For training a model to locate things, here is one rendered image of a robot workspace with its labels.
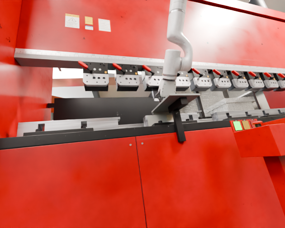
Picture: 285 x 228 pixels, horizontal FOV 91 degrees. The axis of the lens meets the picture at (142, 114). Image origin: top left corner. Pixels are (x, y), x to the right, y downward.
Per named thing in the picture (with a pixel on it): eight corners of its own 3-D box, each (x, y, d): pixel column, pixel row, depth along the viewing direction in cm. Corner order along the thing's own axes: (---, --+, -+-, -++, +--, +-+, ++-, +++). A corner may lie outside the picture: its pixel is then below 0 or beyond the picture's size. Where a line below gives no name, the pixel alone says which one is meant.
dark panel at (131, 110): (52, 147, 115) (54, 97, 127) (52, 147, 116) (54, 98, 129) (173, 134, 148) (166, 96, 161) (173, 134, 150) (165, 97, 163)
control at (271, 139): (281, 156, 52) (263, 110, 57) (240, 157, 66) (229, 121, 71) (310, 149, 58) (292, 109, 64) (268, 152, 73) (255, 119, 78)
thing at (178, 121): (189, 139, 65) (180, 97, 71) (174, 142, 78) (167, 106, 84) (197, 138, 66) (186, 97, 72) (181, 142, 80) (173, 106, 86)
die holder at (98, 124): (15, 141, 66) (17, 122, 68) (22, 143, 71) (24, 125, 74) (121, 132, 81) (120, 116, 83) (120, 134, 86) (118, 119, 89)
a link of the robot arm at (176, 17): (195, 20, 81) (188, 73, 84) (167, 18, 82) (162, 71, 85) (201, 10, 72) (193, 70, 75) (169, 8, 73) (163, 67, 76)
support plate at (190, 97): (169, 95, 67) (168, 93, 68) (151, 112, 91) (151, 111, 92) (200, 95, 73) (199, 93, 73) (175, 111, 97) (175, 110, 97)
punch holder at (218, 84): (217, 86, 112) (212, 68, 116) (210, 91, 119) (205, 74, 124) (232, 86, 116) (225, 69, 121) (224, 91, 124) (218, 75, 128)
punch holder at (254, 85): (253, 87, 124) (247, 70, 128) (244, 91, 131) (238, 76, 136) (265, 87, 128) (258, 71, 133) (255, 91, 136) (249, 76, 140)
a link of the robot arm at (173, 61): (177, 74, 86) (162, 72, 86) (181, 50, 81) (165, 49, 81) (179, 75, 78) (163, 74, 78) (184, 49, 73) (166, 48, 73)
